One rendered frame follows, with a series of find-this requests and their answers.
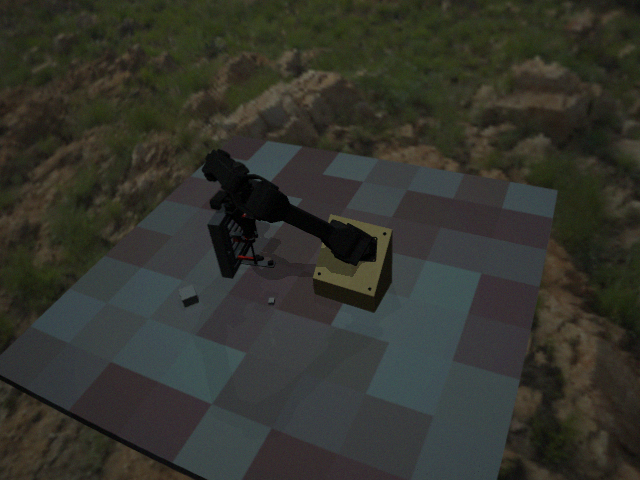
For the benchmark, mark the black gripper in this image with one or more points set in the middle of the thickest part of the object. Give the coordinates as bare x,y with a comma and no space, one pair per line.
222,197

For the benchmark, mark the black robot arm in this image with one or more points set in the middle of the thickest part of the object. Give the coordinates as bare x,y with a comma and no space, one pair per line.
346,242

